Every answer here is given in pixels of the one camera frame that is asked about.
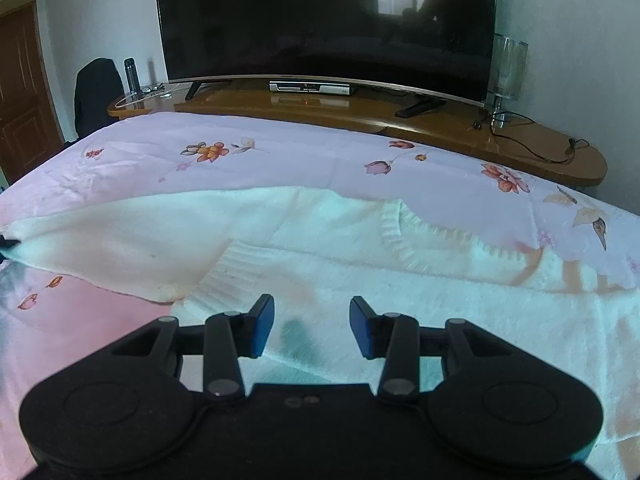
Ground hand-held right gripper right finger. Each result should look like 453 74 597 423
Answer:
349 296 506 403

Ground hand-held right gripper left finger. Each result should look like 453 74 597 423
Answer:
112 294 276 401

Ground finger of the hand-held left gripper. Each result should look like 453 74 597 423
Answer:
0 234 22 263

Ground white knit sweater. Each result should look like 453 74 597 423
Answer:
10 185 640 480

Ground brown wooden door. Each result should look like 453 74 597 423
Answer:
0 2 66 186

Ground black chair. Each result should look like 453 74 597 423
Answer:
74 58 126 141

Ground pink floral bed sheet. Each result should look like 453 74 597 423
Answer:
0 110 640 480

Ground black water bottle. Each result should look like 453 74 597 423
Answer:
123 57 141 96

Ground brown wooden headboard shelf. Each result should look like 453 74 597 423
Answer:
106 80 608 188

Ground silver set-top box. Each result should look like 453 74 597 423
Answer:
269 80 356 96

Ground large black television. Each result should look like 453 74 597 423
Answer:
152 0 501 119

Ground black lamp cable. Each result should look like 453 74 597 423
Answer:
472 111 591 164

